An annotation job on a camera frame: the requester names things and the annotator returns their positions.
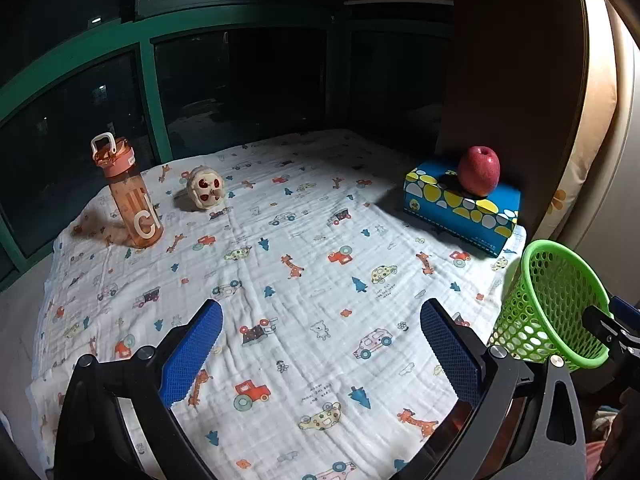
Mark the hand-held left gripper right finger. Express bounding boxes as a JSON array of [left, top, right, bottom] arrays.
[[400, 298, 587, 480]]

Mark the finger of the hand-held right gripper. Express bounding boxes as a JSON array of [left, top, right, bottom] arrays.
[[610, 296, 640, 322], [581, 304, 640, 361]]

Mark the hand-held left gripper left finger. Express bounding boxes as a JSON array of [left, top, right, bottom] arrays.
[[52, 299, 224, 480]]

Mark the green plastic mesh basket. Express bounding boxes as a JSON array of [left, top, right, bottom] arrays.
[[487, 239, 613, 372]]

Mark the light patterned cloth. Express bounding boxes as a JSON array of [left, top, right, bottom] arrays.
[[592, 407, 623, 440]]

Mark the cream flowered cloth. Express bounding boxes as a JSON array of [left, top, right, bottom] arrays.
[[542, 0, 640, 256]]

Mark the white printed blanket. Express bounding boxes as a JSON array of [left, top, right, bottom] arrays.
[[27, 129, 528, 480]]

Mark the blue dotted tissue box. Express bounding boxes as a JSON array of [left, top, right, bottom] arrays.
[[403, 160, 522, 258]]

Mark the orange water bottle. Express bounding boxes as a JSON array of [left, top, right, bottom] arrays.
[[90, 132, 165, 248]]

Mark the cream red-spotted skull toy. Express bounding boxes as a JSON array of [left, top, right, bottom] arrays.
[[181, 166, 227, 209]]

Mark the red apple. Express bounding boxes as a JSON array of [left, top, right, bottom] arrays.
[[458, 145, 501, 197]]

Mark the brown wooden board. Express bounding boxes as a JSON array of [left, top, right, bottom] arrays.
[[435, 0, 588, 241]]

